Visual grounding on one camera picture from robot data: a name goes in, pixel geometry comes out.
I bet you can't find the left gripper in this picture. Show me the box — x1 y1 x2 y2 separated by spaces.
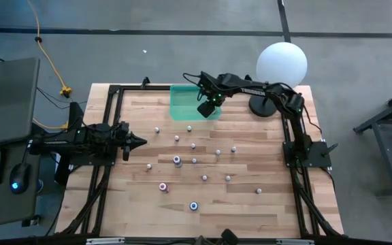
109 121 148 161

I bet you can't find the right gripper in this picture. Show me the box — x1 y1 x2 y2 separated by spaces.
195 71 226 119

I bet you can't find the teal translucent plastic bin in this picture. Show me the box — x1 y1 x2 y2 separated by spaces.
169 84 223 121

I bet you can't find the white globe lamp black stand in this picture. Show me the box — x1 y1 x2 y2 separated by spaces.
248 42 308 118

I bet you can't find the silver aluminium bar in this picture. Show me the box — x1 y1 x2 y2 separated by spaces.
276 239 315 245
86 238 126 245

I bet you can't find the black computer mouse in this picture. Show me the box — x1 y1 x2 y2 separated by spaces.
9 162 32 195

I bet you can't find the dark grey raised desk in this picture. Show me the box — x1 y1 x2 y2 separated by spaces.
0 56 41 148

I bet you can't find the yellow cable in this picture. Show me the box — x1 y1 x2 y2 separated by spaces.
25 0 74 131

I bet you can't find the black metal desk frame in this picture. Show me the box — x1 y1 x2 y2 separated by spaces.
352 84 392 198

